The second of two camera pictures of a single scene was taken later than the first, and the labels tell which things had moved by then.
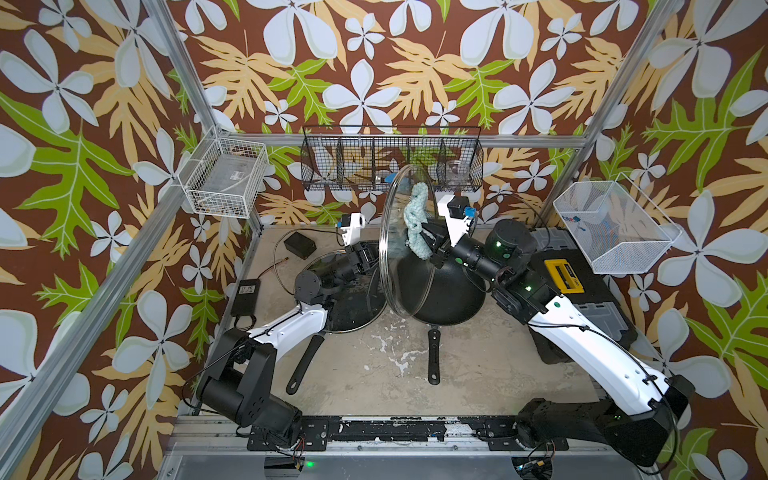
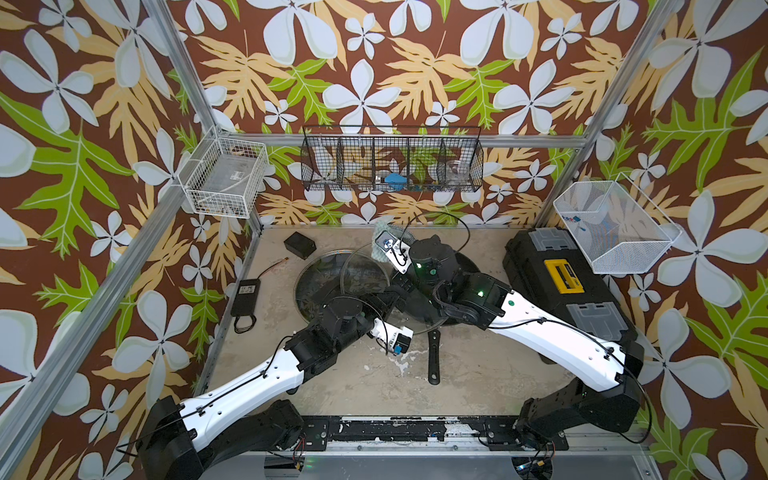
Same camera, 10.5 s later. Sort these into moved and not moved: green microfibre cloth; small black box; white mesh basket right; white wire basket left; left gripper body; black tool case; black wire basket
Moved: green microfibre cloth; left gripper body
Not moved: black wire basket; white mesh basket right; small black box; black tool case; white wire basket left
